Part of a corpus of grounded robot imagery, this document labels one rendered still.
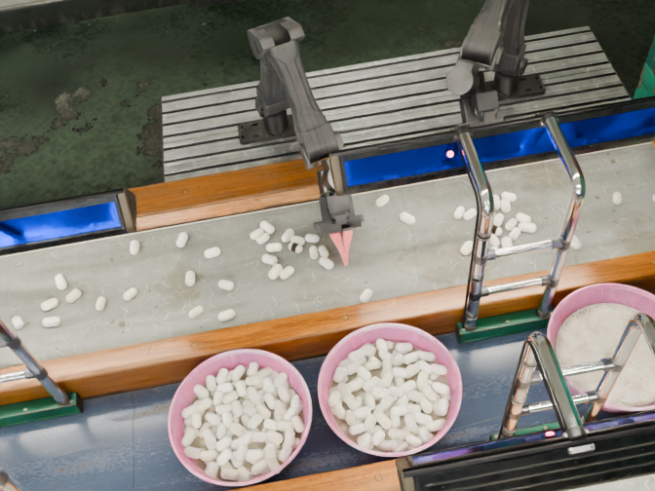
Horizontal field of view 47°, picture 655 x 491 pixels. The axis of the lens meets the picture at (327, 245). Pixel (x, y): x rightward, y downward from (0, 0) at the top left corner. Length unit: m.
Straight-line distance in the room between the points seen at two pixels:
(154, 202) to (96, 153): 1.31
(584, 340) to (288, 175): 0.73
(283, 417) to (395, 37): 2.14
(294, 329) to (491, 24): 0.75
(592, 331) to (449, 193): 0.43
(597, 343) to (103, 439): 0.98
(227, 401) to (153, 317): 0.26
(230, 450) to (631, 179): 1.04
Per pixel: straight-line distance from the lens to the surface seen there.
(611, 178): 1.79
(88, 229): 1.34
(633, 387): 1.52
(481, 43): 1.65
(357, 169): 1.29
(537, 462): 1.03
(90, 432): 1.60
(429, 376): 1.47
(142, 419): 1.57
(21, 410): 1.63
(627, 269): 1.61
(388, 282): 1.56
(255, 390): 1.48
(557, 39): 2.23
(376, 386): 1.46
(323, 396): 1.43
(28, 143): 3.19
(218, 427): 1.45
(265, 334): 1.49
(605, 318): 1.58
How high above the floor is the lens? 2.05
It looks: 54 degrees down
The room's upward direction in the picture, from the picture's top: 8 degrees counter-clockwise
